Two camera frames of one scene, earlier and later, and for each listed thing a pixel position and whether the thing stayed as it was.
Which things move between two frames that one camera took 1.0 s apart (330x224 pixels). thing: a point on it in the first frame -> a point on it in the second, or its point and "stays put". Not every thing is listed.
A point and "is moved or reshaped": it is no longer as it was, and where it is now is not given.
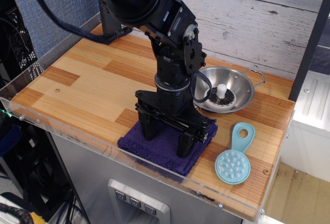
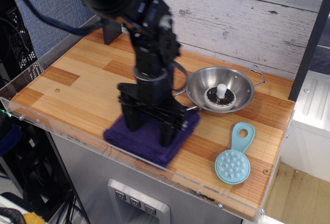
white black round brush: x=221 y=98 stays put
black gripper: x=173 y=108 -> x=154 y=95
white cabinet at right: x=307 y=146 stays put
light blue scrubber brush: x=233 y=166 stays put
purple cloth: x=162 y=149 is moved or reshaped
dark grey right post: x=312 y=45 stays put
